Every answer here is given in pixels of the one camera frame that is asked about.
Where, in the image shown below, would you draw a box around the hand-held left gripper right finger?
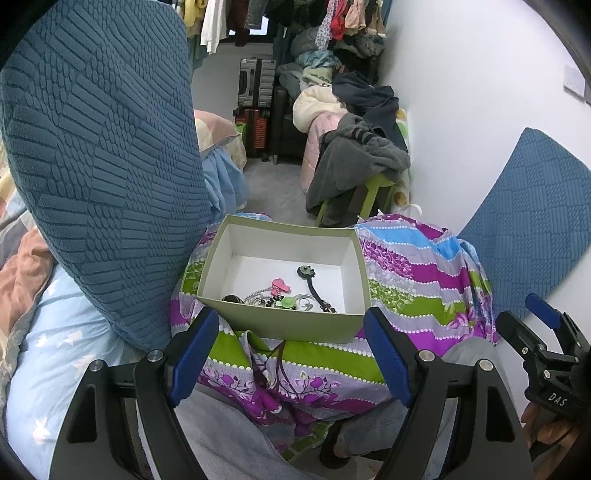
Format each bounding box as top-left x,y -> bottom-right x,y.
364,307 -> 534,480

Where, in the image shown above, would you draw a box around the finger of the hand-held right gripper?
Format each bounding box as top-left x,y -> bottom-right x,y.
525,293 -> 591,358
495,310 -> 578,365

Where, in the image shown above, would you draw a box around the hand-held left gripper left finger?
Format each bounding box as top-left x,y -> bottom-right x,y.
48,306 -> 221,480

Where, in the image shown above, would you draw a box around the green cardboard box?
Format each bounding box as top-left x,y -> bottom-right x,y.
196,215 -> 371,344

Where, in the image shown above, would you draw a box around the pink charm keychain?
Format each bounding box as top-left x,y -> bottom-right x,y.
245,278 -> 293,306

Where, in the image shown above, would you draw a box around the person's right hand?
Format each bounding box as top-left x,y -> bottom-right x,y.
521,399 -> 583,455

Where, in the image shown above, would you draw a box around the striped floral cloth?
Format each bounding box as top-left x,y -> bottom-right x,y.
170,212 -> 499,462

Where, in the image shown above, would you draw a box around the person's left leg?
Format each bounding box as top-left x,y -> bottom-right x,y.
139,383 -> 324,480

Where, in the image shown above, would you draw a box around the blue quilted cushion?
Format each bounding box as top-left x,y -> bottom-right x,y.
0,0 -> 218,352
457,128 -> 591,319

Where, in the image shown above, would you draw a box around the green plastic stool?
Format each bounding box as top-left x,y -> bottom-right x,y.
315,173 -> 398,228

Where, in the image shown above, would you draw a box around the white printed mattress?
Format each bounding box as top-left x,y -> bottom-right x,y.
392,108 -> 411,208

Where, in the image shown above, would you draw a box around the light blue bed skirt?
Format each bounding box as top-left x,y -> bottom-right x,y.
201,148 -> 250,217

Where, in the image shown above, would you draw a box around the peach patchwork quilt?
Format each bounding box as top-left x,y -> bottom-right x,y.
0,157 -> 56,384

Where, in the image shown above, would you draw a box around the grey garment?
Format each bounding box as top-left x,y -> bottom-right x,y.
305,113 -> 411,214

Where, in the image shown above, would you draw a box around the beige bed sheet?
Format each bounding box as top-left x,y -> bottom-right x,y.
226,138 -> 247,171

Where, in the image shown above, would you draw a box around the pink quilt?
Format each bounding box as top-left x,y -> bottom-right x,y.
299,115 -> 345,195

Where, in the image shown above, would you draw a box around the pink pillow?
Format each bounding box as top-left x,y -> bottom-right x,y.
194,110 -> 241,153

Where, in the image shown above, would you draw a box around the red suitcase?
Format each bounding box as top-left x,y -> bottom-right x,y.
235,108 -> 271,158

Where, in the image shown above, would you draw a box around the black suitcase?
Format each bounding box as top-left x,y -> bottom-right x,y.
269,88 -> 305,164

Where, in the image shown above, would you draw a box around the dark navy garment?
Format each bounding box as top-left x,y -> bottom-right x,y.
331,71 -> 409,153

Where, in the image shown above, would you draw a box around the cream blanket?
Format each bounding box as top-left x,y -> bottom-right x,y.
292,87 -> 347,134

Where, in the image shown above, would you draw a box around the grey suitcase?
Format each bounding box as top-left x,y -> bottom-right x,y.
239,58 -> 276,109

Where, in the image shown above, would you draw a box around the pile of clothes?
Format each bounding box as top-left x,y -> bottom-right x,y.
274,25 -> 386,88

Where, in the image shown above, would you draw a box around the row of hanging clothes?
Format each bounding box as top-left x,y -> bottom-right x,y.
173,0 -> 389,56

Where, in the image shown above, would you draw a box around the white wall switch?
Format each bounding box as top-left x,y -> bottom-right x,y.
563,65 -> 587,97

